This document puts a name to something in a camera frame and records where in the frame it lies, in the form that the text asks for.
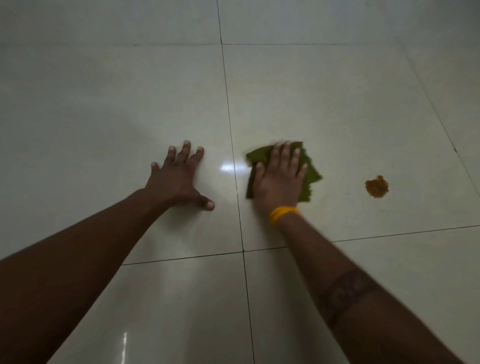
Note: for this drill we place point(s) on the person's left forearm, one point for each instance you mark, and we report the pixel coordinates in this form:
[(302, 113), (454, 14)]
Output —
[(75, 270)]

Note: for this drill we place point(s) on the group of brown floor stains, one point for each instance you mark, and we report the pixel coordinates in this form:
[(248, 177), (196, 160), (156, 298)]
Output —
[(377, 186)]

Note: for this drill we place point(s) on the person's left hand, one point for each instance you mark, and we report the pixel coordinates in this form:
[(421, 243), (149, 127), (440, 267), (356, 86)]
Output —
[(172, 180)]

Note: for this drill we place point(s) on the person's right forearm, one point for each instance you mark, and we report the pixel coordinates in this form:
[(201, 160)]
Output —
[(356, 300)]

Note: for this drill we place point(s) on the yellow thread wristband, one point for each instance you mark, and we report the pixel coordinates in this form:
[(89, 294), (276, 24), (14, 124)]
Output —
[(283, 213)]

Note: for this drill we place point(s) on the person's right hand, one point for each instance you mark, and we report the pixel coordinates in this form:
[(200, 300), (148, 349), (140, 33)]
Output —
[(279, 183)]

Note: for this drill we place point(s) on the green cleaning cloth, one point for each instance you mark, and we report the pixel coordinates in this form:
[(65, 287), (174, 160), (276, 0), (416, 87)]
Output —
[(258, 153)]

